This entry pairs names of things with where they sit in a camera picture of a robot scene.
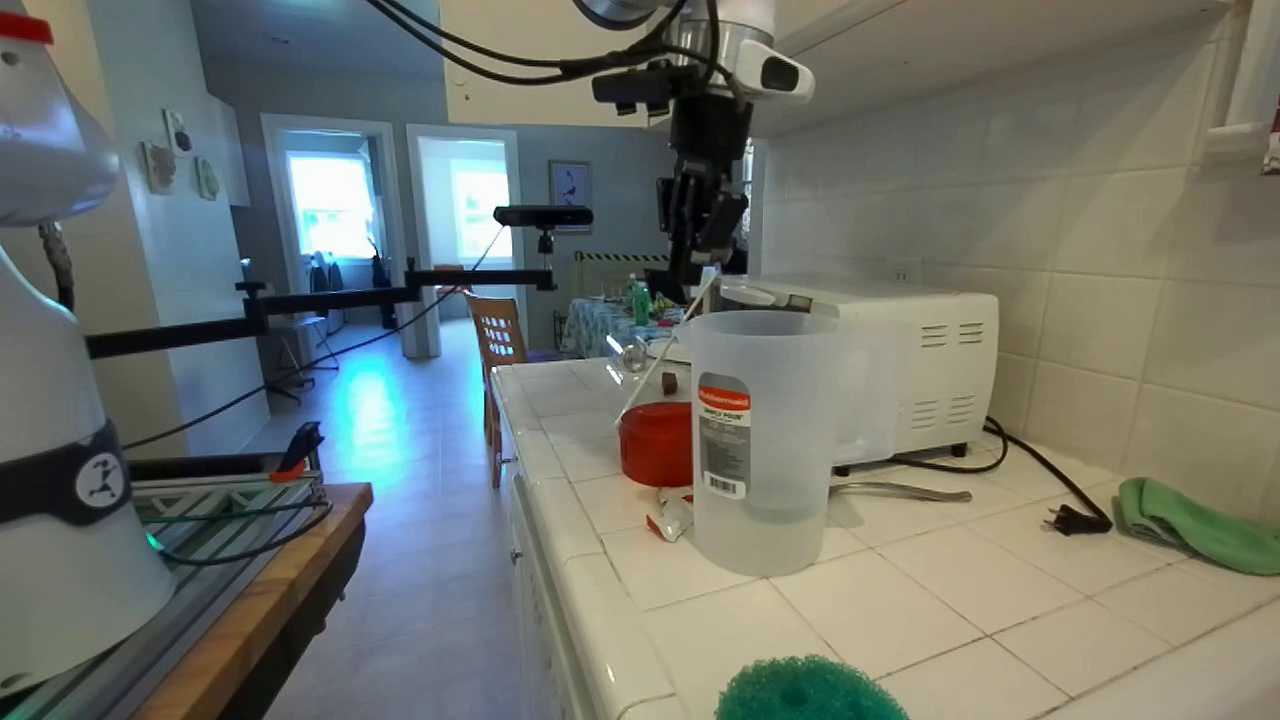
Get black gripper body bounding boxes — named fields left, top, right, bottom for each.
left=664, top=83, right=756, bottom=205

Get red jug lid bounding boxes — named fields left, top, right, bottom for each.
left=616, top=400, right=697, bottom=492

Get translucent plastic jug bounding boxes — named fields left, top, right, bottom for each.
left=684, top=309, right=873, bottom=582

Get green bottle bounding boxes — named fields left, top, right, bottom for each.
left=622, top=273, right=656, bottom=334

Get wooden chair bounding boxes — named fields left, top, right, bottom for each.
left=468, top=298, right=534, bottom=492

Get white toaster oven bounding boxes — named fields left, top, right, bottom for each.
left=718, top=275, right=1003, bottom=471

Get red white sauce packet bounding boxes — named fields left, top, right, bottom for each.
left=646, top=490, right=697, bottom=545

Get red black clamp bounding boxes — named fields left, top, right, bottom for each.
left=267, top=419, right=334, bottom=490

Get green smiley scrubber sponge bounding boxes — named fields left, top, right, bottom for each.
left=712, top=651, right=912, bottom=720

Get wooden table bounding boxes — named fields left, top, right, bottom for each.
left=133, top=479, right=377, bottom=720

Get green cloth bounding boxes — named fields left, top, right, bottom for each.
left=1111, top=471, right=1280, bottom=582

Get framed wall picture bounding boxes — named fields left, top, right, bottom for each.
left=546, top=157, right=596, bottom=209

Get black stereo camera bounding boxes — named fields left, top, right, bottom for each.
left=492, top=201, right=596, bottom=232

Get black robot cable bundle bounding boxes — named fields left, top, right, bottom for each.
left=363, top=0, right=723, bottom=92

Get thin black camera cable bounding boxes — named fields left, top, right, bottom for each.
left=124, top=225, right=514, bottom=452

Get black camera boom stand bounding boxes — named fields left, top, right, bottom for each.
left=85, top=225, right=557, bottom=361

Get black power cord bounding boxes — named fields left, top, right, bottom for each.
left=834, top=412, right=1115, bottom=539

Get wall ornaments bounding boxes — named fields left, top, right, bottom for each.
left=137, top=105, right=225, bottom=205

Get black cable loop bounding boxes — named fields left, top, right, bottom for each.
left=146, top=496, right=337, bottom=582

